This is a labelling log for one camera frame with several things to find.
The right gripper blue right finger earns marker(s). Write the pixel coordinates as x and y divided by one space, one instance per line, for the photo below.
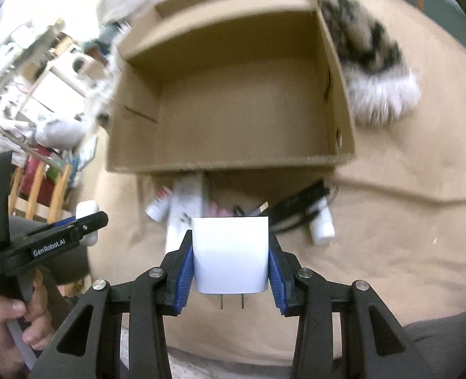
302 293

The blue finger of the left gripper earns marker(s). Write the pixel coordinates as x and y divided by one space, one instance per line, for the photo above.
83 220

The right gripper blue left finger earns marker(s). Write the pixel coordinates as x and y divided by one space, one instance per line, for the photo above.
159 292

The white wall charger adapter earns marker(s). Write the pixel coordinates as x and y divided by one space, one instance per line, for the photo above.
230 255

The white bottle red label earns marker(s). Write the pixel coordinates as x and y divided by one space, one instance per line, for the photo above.
158 208

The white earbuds case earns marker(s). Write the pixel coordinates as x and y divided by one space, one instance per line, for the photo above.
85 209

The person's left hand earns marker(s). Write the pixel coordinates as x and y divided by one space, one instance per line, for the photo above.
37 335

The wooden chair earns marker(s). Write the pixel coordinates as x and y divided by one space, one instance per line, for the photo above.
26 185

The pink small object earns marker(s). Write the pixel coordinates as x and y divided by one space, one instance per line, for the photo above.
214 210

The white stuffed bag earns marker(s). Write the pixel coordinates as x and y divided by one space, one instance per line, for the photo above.
59 134

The white power strip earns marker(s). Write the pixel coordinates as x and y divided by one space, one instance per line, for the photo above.
189 199

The white washing machine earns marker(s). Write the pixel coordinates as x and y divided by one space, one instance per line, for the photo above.
62 89

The teal clothing pile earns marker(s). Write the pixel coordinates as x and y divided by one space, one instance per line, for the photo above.
100 47

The shaggy black white rug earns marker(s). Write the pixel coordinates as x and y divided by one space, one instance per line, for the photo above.
381 87

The white bed duvet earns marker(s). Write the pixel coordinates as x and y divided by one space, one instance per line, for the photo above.
109 11

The brown cardboard box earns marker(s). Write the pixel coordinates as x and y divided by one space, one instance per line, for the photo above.
229 84

